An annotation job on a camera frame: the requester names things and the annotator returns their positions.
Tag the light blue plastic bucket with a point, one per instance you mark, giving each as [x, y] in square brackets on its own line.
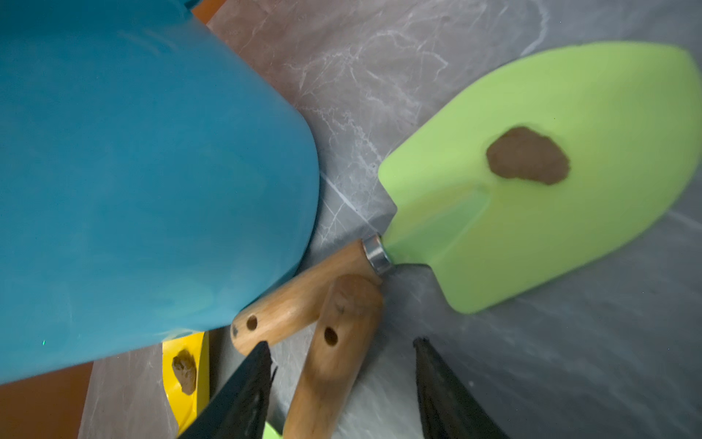
[152, 183]

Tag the green trowel wooden handle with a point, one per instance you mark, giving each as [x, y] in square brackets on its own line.
[348, 322]

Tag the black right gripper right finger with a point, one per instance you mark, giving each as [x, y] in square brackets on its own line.
[447, 409]

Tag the green trowel brown handle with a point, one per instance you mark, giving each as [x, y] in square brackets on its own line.
[541, 166]

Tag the yellow trowel wooden handle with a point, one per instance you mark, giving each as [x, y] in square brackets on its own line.
[186, 377]

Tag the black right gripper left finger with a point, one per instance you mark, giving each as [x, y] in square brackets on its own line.
[240, 409]

